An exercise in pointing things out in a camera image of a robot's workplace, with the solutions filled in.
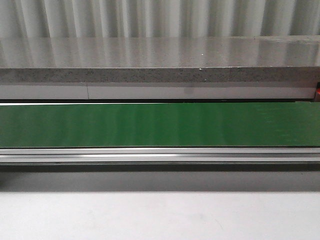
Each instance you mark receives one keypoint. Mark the green conveyor belt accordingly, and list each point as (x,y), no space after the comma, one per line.
(231,124)

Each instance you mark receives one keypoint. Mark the grey speckled stone countertop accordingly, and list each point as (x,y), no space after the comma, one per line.
(160,60)

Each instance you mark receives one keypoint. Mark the white pleated curtain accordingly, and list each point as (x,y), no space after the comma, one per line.
(158,18)

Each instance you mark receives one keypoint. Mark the aluminium conveyor side rail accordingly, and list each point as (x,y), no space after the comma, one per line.
(160,159)

